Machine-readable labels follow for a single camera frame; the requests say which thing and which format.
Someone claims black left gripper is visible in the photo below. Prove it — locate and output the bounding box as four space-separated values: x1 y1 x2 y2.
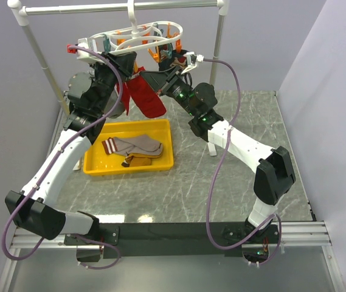
90 51 137 114

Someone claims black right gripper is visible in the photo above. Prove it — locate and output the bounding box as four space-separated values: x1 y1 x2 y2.
139 66 198 117

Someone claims red penguin sock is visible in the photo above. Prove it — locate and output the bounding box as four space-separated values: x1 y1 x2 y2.
116 66 145 116

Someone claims red sock with stripes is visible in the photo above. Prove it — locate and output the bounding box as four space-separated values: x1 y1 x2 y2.
126 75 167 119

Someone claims white clip hanger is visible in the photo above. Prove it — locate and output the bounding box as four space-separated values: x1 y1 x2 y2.
86 1 183 63

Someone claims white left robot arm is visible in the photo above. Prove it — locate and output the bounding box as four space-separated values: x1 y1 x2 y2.
5 52 137 245

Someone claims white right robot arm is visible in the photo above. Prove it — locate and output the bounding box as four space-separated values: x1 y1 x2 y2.
140 69 296 243

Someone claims dark navy hanging sock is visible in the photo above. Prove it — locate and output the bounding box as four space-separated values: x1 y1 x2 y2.
158 49 188 71

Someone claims brown striped grey sock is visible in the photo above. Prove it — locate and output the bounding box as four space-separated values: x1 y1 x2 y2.
102 134 163 156

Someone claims mustard yellow sock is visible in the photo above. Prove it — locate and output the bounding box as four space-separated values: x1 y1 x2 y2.
121 153 152 167

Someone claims yellow plastic bin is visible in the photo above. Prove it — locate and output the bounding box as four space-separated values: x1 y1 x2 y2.
83 119 174 176

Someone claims white and silver drying rack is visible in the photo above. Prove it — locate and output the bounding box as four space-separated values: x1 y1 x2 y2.
7 0 230 171

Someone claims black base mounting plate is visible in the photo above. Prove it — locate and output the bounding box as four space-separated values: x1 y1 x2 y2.
63 221 283 259

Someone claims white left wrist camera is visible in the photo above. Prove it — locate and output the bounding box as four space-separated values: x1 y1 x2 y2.
66 38 100 64

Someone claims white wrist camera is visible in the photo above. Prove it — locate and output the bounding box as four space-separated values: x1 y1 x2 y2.
181 52 204 75
66 38 100 64

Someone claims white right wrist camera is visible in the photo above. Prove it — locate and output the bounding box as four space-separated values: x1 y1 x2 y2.
181 52 204 75

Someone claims aluminium rail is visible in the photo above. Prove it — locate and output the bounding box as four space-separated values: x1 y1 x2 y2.
10 221 332 249

